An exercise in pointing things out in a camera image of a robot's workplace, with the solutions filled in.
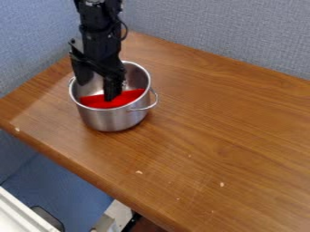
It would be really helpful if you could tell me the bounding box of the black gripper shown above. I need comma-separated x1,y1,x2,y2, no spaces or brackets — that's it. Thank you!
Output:
69,24,126,102

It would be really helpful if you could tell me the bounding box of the red cloth object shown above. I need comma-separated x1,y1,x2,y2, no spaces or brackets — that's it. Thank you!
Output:
80,89,146,109

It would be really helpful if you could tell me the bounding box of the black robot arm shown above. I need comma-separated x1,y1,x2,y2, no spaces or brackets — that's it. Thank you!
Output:
69,0,127,102

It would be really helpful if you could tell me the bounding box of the white appliance lower left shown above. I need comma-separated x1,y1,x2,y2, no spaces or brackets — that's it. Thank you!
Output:
0,187,60,232

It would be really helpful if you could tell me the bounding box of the metal pot with handles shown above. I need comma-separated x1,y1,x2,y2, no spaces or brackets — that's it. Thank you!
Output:
67,60,160,133

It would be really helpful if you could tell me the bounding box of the white table leg bracket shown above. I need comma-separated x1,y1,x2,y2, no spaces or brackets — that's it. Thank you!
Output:
89,200,135,232

